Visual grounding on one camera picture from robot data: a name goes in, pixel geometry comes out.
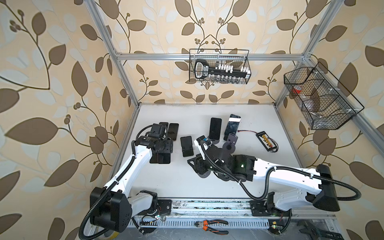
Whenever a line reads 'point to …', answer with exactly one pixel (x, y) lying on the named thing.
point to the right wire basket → (323, 100)
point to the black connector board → (270, 144)
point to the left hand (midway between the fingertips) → (164, 145)
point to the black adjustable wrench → (314, 232)
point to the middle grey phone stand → (229, 147)
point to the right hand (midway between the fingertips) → (191, 159)
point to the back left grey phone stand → (214, 141)
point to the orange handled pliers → (204, 225)
